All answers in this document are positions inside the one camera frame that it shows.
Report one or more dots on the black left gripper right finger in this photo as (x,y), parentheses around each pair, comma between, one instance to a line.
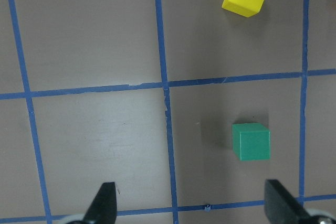
(280,206)

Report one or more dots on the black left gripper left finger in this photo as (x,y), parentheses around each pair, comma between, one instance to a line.
(103,208)

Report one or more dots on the green wooden block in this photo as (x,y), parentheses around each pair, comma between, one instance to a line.
(251,141)

